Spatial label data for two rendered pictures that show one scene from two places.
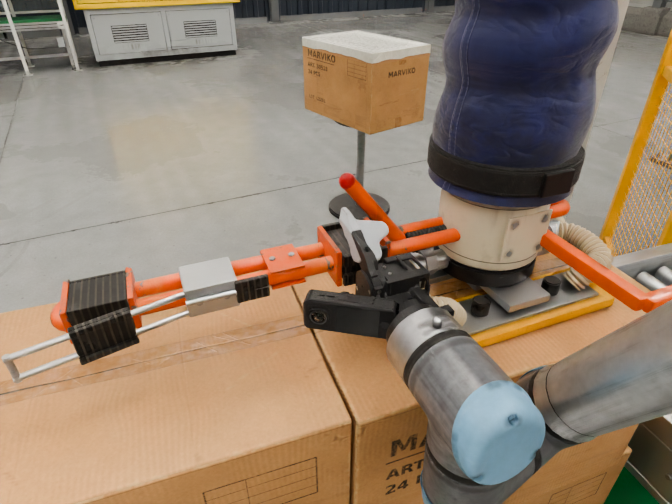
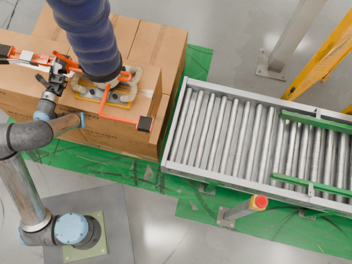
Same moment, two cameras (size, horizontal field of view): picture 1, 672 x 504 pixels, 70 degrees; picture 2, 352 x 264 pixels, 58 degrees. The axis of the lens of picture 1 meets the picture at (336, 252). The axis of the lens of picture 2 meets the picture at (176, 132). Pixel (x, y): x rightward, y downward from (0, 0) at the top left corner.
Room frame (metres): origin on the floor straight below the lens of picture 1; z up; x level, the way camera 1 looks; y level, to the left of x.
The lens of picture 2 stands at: (0.14, -1.07, 2.71)
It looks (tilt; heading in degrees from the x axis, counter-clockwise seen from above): 71 degrees down; 29
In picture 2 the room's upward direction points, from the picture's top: 5 degrees clockwise
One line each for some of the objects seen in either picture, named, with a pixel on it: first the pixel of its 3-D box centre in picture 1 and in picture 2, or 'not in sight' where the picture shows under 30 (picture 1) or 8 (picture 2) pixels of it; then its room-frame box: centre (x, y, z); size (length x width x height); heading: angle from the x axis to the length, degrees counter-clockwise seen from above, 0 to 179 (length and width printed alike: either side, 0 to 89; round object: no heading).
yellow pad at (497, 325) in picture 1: (515, 301); (103, 95); (0.62, -0.29, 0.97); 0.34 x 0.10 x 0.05; 112
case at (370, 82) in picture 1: (362, 78); not in sight; (2.79, -0.15, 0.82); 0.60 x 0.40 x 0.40; 37
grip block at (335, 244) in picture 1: (352, 250); (63, 64); (0.61, -0.03, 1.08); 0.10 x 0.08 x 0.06; 22
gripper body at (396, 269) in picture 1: (399, 303); (55, 85); (0.48, -0.08, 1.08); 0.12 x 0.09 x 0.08; 22
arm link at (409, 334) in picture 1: (427, 344); (49, 97); (0.40, -0.10, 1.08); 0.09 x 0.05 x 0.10; 112
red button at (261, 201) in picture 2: not in sight; (261, 201); (0.58, -1.37, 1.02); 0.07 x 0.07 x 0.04
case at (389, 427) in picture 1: (455, 366); (111, 97); (0.69, -0.24, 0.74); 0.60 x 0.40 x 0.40; 110
